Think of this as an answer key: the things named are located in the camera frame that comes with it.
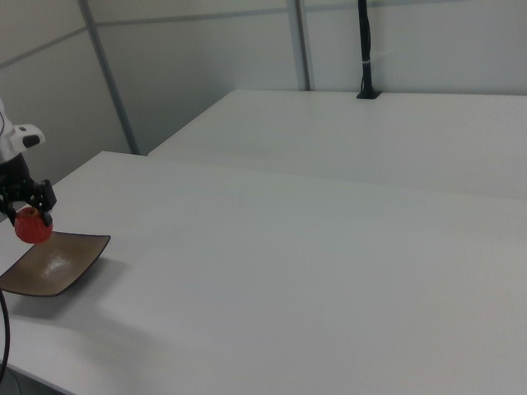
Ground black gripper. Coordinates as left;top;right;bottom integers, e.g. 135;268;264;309
0;152;58;225

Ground red apple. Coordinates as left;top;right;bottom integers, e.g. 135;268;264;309
14;207;54;244

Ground brown square ceramic plate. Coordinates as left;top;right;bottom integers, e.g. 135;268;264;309
0;230;112;297

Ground black pole with clamp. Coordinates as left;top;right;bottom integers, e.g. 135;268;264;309
356;0;382;101

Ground black cable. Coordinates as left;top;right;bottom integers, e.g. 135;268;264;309
0;286;12;374

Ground grey partition post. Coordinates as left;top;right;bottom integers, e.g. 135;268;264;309
287;0;311;92
77;0;140;156

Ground white cable tie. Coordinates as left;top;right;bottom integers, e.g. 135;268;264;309
361;51;390;67

